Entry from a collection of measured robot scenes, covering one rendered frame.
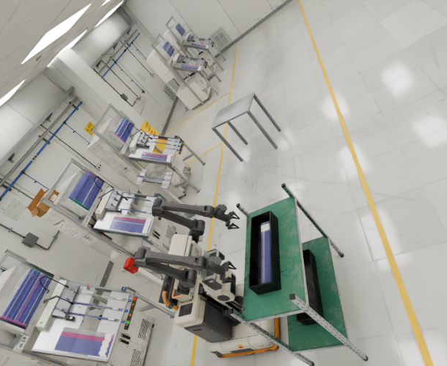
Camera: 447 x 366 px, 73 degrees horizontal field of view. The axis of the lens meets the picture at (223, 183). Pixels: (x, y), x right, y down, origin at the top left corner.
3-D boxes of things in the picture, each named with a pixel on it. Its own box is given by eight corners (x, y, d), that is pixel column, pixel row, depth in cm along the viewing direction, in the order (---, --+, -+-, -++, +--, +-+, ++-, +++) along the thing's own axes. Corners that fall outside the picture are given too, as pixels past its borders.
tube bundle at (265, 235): (263, 226, 232) (261, 223, 231) (271, 223, 229) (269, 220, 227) (263, 287, 196) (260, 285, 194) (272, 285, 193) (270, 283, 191)
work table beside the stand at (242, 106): (277, 148, 459) (248, 110, 418) (240, 162, 502) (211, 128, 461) (280, 129, 487) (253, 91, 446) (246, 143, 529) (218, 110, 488)
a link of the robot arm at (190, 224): (150, 205, 231) (147, 216, 224) (156, 195, 222) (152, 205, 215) (203, 226, 242) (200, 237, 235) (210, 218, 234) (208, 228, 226)
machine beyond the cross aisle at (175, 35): (227, 58, 940) (186, 2, 842) (225, 69, 881) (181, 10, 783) (195, 82, 1004) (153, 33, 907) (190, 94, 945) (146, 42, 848)
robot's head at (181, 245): (167, 267, 219) (166, 256, 209) (174, 243, 234) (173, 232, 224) (187, 269, 219) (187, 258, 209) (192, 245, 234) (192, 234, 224)
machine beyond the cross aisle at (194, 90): (222, 79, 837) (176, 18, 739) (220, 93, 778) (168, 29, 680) (187, 104, 901) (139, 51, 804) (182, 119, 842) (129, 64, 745)
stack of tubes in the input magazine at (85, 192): (103, 182, 423) (87, 171, 410) (89, 210, 387) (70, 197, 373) (98, 186, 429) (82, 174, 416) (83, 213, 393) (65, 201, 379)
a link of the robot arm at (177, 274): (134, 253, 200) (129, 267, 193) (139, 244, 191) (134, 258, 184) (194, 275, 212) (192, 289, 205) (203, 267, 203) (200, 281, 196)
